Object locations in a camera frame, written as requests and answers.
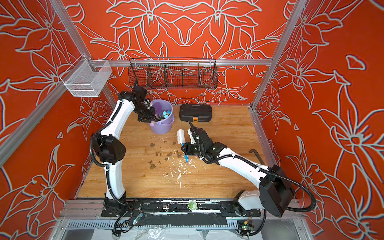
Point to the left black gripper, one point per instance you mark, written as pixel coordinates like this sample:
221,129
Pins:
151,117

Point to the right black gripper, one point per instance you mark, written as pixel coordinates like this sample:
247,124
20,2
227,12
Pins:
189,149

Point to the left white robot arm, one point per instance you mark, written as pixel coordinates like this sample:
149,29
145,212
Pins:
108,152

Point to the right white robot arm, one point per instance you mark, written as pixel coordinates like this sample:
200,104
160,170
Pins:
274,189

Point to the purple plastic bucket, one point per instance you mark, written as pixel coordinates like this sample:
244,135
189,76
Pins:
164,125

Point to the black plastic tool case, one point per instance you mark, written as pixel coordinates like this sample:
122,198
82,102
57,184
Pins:
200,113

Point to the black hex key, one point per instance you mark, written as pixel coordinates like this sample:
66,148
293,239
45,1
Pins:
254,151

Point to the green round sticker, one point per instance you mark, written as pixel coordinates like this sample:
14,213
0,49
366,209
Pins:
192,205

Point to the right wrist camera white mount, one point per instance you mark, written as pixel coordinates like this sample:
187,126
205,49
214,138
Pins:
190,133

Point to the black wire wall basket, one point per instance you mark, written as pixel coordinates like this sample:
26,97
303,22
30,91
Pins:
173,73

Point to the white wire mesh basket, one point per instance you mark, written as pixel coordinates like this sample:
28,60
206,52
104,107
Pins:
86,78

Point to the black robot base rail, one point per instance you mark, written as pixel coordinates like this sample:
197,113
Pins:
175,212

